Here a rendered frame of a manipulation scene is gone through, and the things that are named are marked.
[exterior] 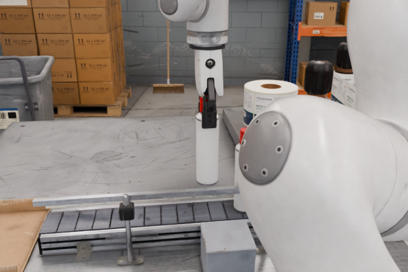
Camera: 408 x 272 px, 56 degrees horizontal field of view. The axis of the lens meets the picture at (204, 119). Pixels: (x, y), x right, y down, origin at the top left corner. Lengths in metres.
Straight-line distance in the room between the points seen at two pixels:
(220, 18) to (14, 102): 2.26
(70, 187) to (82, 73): 3.09
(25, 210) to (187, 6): 0.70
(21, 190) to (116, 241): 0.42
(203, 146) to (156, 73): 4.74
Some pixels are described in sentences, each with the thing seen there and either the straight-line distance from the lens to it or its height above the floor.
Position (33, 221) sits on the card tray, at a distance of 1.09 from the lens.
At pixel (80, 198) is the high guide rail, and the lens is 0.89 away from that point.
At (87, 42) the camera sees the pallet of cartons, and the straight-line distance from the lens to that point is 4.15.
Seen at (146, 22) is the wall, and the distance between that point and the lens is 5.47.
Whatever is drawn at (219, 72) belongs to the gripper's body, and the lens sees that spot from 0.77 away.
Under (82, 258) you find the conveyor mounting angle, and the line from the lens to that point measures 0.93.
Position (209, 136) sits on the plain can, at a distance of 0.84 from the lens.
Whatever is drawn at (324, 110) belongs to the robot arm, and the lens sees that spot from 0.33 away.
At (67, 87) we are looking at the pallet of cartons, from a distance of 4.32.
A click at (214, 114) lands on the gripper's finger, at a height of 1.14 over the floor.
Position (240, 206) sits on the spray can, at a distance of 0.94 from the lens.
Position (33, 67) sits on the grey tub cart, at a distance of 3.57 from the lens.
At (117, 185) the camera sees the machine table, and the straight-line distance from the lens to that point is 1.19.
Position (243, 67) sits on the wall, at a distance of 5.44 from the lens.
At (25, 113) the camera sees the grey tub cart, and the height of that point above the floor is 0.54.
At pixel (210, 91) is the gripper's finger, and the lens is 0.77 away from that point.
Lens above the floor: 1.40
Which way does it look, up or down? 20 degrees down
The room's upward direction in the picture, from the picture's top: straight up
